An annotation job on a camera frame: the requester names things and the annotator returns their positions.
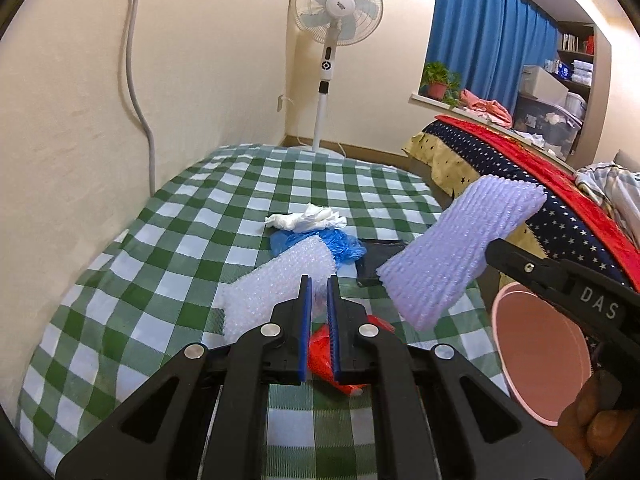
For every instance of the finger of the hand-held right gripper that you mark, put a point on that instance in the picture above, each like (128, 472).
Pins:
(525, 267)

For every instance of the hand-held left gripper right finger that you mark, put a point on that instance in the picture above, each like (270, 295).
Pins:
(334, 330)

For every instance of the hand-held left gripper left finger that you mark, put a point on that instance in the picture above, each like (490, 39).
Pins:
(304, 330)

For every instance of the red plastic bag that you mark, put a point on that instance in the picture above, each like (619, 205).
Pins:
(320, 355)

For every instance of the clear bubble wrap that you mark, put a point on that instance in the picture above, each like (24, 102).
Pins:
(270, 290)

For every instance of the purple foam net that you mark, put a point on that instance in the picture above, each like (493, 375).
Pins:
(450, 255)

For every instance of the pink plastic bucket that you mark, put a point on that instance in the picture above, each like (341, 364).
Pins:
(540, 360)

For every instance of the person's right hand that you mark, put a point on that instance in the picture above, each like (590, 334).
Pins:
(595, 420)

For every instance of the navy star blanket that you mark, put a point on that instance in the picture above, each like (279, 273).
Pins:
(565, 220)

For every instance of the blue plastic bag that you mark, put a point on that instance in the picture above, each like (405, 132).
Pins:
(340, 247)

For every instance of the black cloth piece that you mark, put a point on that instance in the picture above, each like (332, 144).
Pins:
(380, 260)

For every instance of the red blanket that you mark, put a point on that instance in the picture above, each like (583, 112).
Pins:
(550, 170)

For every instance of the white crumpled tissue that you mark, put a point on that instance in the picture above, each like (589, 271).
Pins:
(305, 220)

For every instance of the striped duvet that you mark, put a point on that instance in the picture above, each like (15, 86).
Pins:
(615, 185)

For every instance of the white cloth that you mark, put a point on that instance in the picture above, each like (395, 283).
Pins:
(535, 140)

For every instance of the yellow star bed sheet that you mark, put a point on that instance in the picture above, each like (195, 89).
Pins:
(440, 160)

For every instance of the dark translucent storage bin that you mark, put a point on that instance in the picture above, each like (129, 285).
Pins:
(542, 120)

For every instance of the pink cloth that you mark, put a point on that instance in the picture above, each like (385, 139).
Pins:
(482, 107)

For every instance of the green white checkered tablecloth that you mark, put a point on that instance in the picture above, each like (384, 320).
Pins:
(150, 260)

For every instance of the potted green plant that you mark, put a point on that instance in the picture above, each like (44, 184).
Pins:
(437, 87)

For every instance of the blue white box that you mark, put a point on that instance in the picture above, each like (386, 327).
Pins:
(565, 69)

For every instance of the stack of white boxes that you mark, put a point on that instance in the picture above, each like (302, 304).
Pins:
(583, 71)

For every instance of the wooden bookshelf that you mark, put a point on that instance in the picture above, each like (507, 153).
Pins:
(575, 55)

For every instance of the row of books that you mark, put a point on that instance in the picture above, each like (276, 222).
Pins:
(572, 42)

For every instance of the red book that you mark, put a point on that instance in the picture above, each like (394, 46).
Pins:
(591, 45)

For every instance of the blue curtain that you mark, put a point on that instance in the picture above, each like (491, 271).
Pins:
(490, 30)

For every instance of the white standing fan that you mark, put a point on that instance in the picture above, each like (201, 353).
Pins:
(337, 7)

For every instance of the white wall socket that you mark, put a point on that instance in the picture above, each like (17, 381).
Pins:
(281, 102)

